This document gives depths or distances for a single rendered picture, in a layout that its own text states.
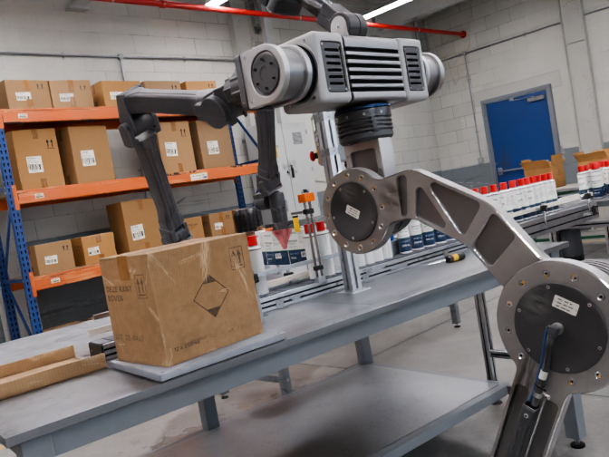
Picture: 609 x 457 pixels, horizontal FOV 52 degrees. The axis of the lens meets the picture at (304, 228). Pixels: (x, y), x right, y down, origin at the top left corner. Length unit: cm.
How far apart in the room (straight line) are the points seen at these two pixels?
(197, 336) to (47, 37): 552
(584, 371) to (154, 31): 668
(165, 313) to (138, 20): 606
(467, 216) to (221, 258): 64
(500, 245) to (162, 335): 78
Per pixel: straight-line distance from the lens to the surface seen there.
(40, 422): 143
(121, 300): 163
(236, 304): 163
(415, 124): 1047
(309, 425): 280
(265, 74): 134
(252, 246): 212
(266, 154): 218
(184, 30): 769
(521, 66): 1013
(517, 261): 125
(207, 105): 148
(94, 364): 177
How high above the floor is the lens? 119
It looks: 3 degrees down
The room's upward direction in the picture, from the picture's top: 10 degrees counter-clockwise
